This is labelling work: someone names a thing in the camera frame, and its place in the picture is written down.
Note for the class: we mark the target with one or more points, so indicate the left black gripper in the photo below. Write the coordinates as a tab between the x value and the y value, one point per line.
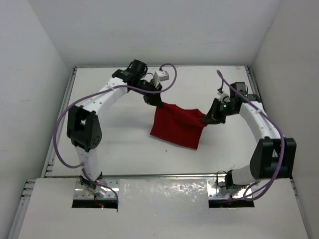
151	96

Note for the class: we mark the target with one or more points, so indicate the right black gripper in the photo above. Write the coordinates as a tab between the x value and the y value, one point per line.
213	116

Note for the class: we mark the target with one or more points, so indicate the red t shirt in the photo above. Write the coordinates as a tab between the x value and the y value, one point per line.
179	126

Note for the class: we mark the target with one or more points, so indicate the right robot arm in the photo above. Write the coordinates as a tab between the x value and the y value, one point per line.
273	155

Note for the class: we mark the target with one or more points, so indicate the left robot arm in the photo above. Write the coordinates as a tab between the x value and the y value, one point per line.
84	128

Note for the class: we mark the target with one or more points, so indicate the white foam front panel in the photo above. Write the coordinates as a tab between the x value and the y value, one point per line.
160	209

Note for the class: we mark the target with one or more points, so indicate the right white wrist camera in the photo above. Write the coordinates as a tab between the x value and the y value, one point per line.
223	97

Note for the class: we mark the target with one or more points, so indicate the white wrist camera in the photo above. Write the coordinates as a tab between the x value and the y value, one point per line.
159	76
223	97

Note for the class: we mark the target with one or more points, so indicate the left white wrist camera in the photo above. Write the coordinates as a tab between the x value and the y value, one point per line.
159	76

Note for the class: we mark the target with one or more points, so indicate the right aluminium frame rail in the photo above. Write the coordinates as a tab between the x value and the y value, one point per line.
253	81

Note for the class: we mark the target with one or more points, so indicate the aluminium frame rail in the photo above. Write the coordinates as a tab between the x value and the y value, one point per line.
49	161
253	81

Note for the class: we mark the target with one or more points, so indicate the front aluminium mounting rail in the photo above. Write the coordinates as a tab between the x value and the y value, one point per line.
215	186

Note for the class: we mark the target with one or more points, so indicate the left aluminium frame rail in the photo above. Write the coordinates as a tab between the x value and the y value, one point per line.
49	161

